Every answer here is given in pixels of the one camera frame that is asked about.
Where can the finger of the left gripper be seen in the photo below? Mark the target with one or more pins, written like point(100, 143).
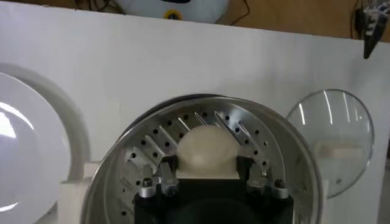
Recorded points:
point(373, 33)

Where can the white steamed baozi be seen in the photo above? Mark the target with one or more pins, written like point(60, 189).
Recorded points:
point(207, 149)

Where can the stainless steel steamer basket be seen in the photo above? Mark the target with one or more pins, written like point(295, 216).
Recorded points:
point(274, 137)

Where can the white round plate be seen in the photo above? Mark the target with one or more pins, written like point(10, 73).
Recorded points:
point(30, 152)

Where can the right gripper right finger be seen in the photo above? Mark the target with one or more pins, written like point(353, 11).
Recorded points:
point(256, 184)

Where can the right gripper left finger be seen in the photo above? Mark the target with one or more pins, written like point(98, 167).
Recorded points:
point(167, 182)

